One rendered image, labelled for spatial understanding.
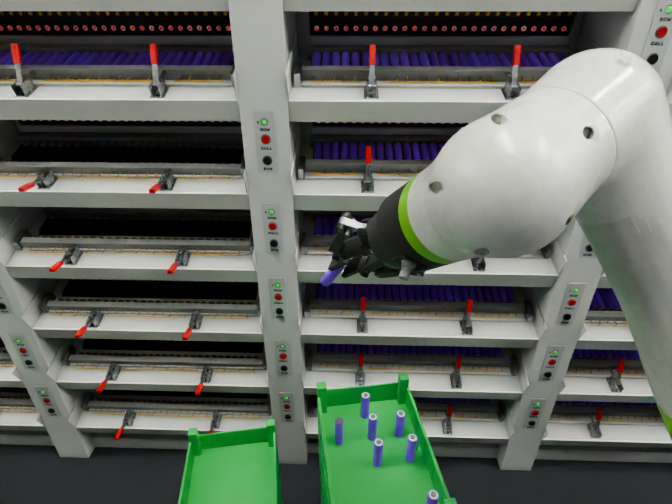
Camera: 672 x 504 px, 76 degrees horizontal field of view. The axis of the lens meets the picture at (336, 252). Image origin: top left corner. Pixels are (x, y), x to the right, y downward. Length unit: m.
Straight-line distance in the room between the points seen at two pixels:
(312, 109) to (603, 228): 0.59
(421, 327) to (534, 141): 0.88
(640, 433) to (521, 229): 1.38
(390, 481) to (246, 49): 0.84
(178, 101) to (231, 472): 0.82
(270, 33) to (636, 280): 0.68
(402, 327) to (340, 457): 0.37
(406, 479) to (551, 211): 0.70
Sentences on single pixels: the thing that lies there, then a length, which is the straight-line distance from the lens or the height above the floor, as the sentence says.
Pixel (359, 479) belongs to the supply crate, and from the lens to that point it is 0.92.
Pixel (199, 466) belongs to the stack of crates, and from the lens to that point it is 1.17.
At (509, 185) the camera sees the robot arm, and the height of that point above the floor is 1.16.
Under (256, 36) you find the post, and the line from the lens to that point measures 0.87.
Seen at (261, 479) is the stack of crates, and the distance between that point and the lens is 1.12.
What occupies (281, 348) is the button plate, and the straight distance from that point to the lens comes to 1.17.
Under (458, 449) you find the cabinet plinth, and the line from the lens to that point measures 1.56.
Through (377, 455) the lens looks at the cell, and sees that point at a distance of 0.91.
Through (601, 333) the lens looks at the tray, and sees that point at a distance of 1.31.
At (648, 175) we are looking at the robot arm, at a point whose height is 1.14.
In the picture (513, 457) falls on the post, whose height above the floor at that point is 0.06.
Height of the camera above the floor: 1.26
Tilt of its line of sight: 30 degrees down
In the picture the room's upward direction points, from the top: straight up
